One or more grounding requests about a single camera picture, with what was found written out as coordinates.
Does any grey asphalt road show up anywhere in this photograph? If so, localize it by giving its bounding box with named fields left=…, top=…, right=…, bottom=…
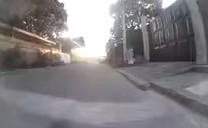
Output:
left=0, top=62, right=208, bottom=128

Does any building with pitched roof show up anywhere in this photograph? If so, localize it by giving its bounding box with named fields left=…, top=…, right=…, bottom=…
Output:
left=56, top=35, right=87, bottom=64

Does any dark gate with pillars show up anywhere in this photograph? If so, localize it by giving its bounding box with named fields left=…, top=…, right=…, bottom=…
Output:
left=121, top=13, right=151, bottom=65

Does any tree with thin foliage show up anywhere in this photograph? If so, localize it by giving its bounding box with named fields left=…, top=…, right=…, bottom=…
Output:
left=107, top=0, right=164, bottom=32

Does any concrete kerb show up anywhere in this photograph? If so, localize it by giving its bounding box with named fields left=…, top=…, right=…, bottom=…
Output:
left=114, top=67, right=208, bottom=123

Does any concrete pavement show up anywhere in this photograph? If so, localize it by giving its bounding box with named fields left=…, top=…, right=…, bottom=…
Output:
left=119, top=61, right=208, bottom=111

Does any dark metal fence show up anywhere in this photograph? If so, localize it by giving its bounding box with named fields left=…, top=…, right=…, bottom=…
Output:
left=147, top=0, right=208, bottom=65

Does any large leafy tree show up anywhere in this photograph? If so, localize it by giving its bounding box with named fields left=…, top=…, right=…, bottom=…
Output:
left=0, top=0, right=69, bottom=42

